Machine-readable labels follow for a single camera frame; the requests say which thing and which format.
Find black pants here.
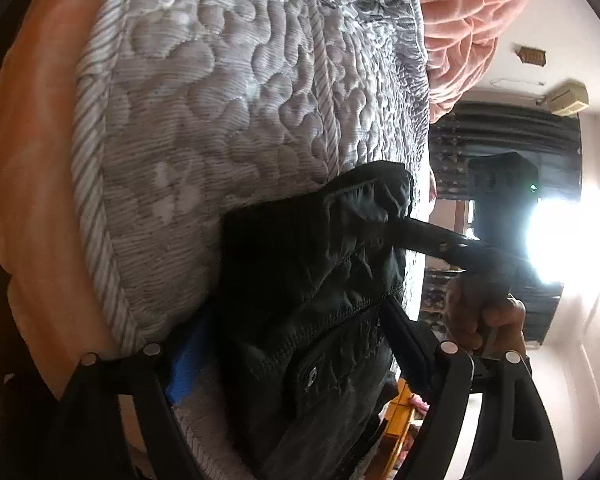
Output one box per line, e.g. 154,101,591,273
210,162,413,479

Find right hand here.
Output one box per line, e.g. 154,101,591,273
443,273,526,358

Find dark curtain left panel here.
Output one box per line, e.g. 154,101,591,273
428,101,582,200

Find yellow wooden cabinet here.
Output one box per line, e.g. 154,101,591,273
364,378,429,480

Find pink comforter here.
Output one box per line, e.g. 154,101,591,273
419,0,529,122

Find grey quilted bedspread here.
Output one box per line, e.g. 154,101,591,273
70,0,432,480

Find beige wall air conditioner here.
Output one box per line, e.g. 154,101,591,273
540,80,590,117

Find small brown wall box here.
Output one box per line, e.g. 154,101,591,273
516,46,547,67

